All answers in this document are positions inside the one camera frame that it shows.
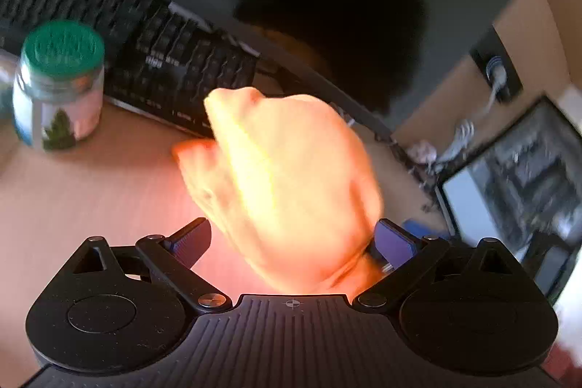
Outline black wall power strip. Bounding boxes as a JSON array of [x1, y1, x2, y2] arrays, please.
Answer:
[[470, 27, 523, 103]]

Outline white computer case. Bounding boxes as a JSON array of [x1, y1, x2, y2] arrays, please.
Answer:
[[436, 85, 582, 307]]

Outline black keyboard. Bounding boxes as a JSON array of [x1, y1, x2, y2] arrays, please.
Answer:
[[0, 0, 260, 139]]

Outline orange pumpkin costume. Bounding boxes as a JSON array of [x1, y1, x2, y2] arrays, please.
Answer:
[[173, 87, 385, 294]]

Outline white power cable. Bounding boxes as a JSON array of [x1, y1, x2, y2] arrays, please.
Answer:
[[443, 63, 507, 164]]

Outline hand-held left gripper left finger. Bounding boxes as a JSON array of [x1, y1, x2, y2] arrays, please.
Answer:
[[70, 218, 234, 311]]

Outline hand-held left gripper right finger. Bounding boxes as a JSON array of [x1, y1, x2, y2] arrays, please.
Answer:
[[354, 219, 520, 311]]

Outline crumpled tissue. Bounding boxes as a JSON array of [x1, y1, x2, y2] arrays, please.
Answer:
[[407, 140, 437, 164]]

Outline glass jar with green lid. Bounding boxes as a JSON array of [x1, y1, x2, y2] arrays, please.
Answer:
[[13, 21, 106, 151]]

